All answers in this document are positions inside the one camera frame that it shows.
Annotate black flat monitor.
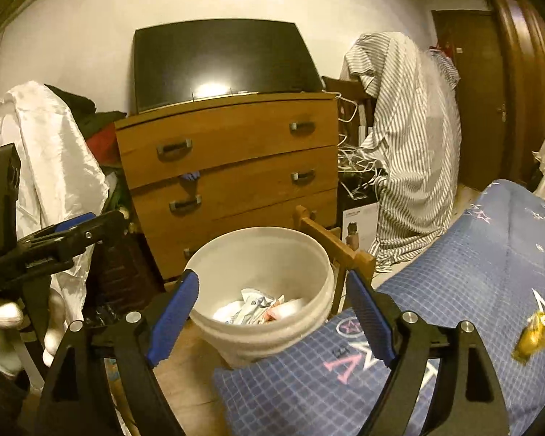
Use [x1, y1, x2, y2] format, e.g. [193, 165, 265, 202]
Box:
[134, 19, 323, 113]

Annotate striped grey white shirt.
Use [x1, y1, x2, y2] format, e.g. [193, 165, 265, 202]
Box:
[344, 32, 462, 271]

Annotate brown wooden wardrobe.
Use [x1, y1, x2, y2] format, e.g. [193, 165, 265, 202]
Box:
[488, 0, 545, 187]

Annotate blue checked bed sheet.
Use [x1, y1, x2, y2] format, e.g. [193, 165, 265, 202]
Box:
[214, 180, 545, 435]

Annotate tangled white cables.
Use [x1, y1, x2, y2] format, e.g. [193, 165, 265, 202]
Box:
[334, 92, 387, 201]

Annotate white shiny garment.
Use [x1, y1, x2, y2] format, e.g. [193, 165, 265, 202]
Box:
[0, 81, 109, 323]

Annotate dark wooden door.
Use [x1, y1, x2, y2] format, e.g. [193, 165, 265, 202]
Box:
[432, 10, 507, 191]

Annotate white cardboard product box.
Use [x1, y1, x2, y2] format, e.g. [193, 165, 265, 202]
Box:
[342, 203, 379, 252]

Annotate white gloved left hand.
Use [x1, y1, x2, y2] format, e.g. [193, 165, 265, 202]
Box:
[0, 288, 66, 379]

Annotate yellow candy wrapper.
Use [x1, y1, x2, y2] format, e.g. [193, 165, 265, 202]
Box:
[511, 311, 545, 365]

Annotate white plastic trash bucket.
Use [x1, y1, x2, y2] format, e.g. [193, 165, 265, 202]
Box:
[186, 226, 335, 369]

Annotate wooden chest of drawers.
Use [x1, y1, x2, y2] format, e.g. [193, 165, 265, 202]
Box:
[116, 93, 339, 279]

